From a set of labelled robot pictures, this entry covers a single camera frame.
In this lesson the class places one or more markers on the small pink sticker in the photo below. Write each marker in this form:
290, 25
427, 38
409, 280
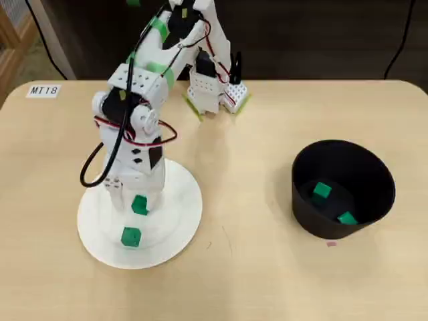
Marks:
331, 243

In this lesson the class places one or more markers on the black pot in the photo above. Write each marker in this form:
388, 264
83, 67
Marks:
334, 230

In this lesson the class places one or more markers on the white round plate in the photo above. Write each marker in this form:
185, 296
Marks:
180, 207

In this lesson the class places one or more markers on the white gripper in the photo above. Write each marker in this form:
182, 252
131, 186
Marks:
118, 194

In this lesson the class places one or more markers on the yellow green base plate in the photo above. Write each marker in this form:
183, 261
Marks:
193, 107

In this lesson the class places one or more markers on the green tape piece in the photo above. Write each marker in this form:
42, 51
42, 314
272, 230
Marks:
133, 2

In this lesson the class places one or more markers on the green tape band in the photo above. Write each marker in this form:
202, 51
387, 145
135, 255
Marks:
162, 30
168, 77

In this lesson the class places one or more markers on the wooden furniture frame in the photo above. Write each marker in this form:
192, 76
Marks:
13, 40

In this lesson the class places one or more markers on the white MT18 label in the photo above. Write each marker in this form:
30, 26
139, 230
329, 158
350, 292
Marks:
43, 91

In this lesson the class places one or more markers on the green cube block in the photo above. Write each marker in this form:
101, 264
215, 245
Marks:
347, 219
322, 191
138, 204
131, 236

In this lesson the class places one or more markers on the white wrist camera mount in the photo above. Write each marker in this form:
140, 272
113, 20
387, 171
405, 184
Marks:
117, 200

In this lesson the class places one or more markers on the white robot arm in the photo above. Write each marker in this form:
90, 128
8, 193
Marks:
143, 50

